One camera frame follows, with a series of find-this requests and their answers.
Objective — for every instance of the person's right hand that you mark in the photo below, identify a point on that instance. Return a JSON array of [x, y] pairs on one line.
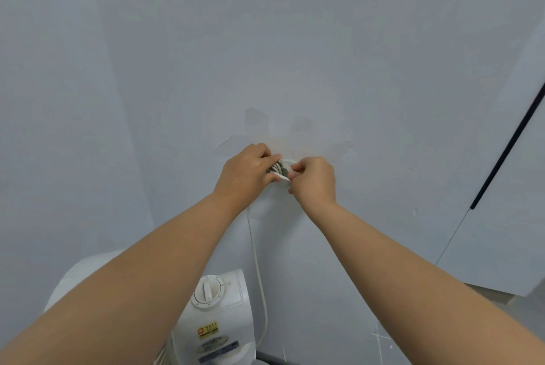
[[315, 181]]

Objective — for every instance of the person's left hand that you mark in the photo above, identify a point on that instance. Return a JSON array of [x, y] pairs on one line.
[[240, 173]]

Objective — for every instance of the person's right thumb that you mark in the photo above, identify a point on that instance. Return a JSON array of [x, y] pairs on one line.
[[299, 165]]

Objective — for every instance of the person's left thumb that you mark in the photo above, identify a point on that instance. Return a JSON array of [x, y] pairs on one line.
[[274, 178]]

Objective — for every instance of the person's left forearm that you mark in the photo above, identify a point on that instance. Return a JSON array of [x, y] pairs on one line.
[[127, 284]]

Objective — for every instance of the person's right forearm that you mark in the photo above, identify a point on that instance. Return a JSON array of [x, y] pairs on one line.
[[417, 292]]

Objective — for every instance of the white round fan dial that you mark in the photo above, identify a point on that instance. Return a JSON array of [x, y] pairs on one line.
[[207, 291]]

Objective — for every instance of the white electric fan body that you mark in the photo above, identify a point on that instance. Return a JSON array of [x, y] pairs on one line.
[[221, 330]]

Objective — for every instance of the yellow fan sticker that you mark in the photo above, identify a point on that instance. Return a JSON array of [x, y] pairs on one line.
[[208, 330]]

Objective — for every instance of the white cabinet door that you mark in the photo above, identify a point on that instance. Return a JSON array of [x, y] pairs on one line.
[[506, 190]]

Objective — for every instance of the white round wall socket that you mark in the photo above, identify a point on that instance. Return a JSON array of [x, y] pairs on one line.
[[289, 161]]

